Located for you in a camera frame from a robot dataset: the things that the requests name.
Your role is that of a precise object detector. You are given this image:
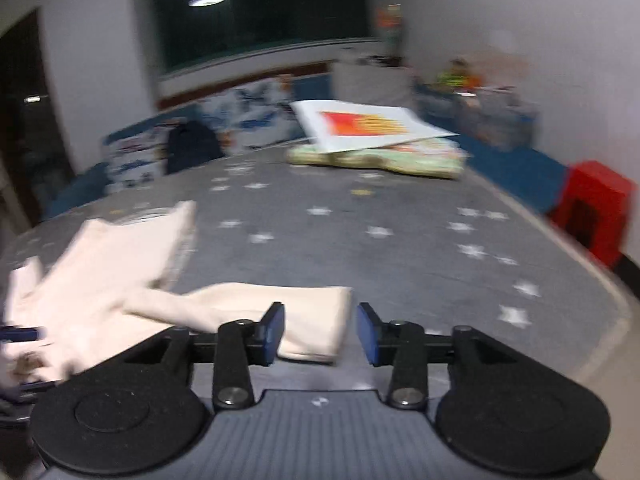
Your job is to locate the grey pillow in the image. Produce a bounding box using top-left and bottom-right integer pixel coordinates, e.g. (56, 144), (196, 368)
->
(334, 57), (416, 106)

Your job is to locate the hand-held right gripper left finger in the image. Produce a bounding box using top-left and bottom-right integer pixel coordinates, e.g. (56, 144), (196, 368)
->
(120, 301), (287, 409)

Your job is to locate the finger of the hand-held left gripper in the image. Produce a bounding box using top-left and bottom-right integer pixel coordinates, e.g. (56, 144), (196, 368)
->
(0, 326), (46, 342)

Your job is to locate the orange paper flower decoration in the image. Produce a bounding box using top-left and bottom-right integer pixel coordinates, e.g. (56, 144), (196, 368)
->
(375, 5), (406, 58)

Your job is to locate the teddy bear toy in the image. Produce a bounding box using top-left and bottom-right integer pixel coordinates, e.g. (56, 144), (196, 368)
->
(435, 58), (481, 92)

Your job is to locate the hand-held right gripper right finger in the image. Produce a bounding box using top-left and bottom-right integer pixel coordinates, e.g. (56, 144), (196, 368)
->
(355, 302), (522, 409)

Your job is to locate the yellow-green folded cloth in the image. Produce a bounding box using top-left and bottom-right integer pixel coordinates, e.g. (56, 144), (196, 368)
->
(286, 140), (468, 181)

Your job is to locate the black backpack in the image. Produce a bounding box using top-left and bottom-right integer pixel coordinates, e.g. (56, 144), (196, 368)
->
(165, 121), (226, 176)

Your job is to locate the grey star tablecloth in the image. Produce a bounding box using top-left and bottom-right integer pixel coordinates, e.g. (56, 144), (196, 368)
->
(0, 147), (636, 391)

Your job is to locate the green framed window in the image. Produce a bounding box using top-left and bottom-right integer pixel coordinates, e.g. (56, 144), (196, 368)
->
(145, 0), (373, 78)

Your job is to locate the wooden door frame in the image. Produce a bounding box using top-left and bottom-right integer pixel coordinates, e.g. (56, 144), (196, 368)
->
(0, 7), (76, 231)

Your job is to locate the red plastic stool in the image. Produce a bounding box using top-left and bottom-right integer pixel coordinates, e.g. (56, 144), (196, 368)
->
(547, 160), (636, 271)

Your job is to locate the blue sofa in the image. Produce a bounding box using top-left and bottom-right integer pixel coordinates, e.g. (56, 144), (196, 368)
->
(42, 72), (571, 221)

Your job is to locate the cream garment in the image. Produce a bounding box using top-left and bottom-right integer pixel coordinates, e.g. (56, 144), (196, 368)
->
(2, 200), (353, 381)

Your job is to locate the white board with orange print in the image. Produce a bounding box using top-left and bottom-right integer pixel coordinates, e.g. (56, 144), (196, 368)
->
(290, 99), (461, 155)

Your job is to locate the butterfly print cushion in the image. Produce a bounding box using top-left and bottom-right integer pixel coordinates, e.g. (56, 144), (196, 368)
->
(102, 125), (173, 193)
(200, 77), (296, 156)

